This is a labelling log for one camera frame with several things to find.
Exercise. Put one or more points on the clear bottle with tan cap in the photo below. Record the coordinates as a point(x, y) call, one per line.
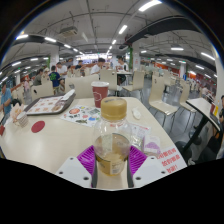
point(112, 146)

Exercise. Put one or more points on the group of ceiling lights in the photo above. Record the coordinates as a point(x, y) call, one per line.
point(123, 29)

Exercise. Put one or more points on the purple printed packet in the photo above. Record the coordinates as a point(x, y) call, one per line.
point(151, 146)

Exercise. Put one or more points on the group of beige chairs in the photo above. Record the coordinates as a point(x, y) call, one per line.
point(136, 80)

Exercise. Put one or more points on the flat round red coaster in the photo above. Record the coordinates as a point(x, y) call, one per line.
point(38, 126)

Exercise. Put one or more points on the ceiling air conditioner unit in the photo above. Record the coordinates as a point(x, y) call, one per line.
point(68, 31)

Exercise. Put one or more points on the white paper napkin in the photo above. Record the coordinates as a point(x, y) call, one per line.
point(68, 94)

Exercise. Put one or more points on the neighbouring beige table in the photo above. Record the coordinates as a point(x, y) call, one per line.
point(201, 106)

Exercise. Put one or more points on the small white packet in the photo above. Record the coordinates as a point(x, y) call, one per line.
point(136, 113)

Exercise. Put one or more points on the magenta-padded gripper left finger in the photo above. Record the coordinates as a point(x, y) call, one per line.
point(85, 160)

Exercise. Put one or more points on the person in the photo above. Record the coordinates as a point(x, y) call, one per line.
point(5, 99)
point(213, 146)
point(96, 68)
point(62, 70)
point(55, 78)
point(38, 78)
point(79, 65)
point(122, 65)

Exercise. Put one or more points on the clear plastic bag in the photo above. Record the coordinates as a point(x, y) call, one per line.
point(139, 131)

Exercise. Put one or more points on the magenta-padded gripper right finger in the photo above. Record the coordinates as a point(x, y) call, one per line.
point(138, 160)

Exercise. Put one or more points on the white notice with red text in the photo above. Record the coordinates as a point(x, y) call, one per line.
point(171, 160)

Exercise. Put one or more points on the red sauce packet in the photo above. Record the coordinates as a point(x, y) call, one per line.
point(2, 130)

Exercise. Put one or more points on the printed sticker sheet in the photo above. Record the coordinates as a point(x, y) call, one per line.
point(80, 115)

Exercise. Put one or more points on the dark tray with paper liner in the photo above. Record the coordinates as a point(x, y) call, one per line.
point(46, 105)

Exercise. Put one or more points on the red paper cup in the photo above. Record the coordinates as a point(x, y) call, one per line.
point(99, 95)

